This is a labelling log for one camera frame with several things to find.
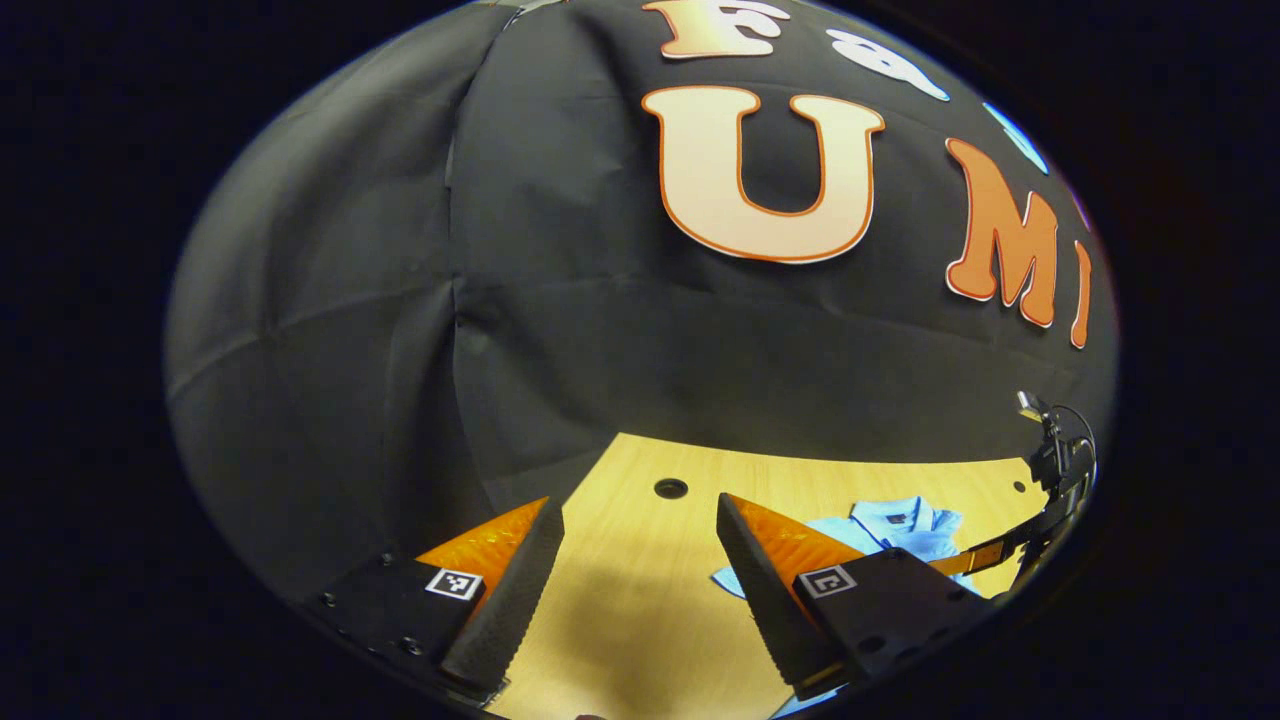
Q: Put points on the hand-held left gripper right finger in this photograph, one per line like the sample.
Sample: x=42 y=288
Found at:
x=765 y=590

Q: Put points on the light blue T-shirt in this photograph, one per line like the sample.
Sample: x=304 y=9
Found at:
x=905 y=530

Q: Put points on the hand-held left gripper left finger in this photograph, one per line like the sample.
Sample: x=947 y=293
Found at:
x=505 y=600

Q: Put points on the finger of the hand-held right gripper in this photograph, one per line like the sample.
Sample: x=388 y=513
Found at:
x=985 y=556

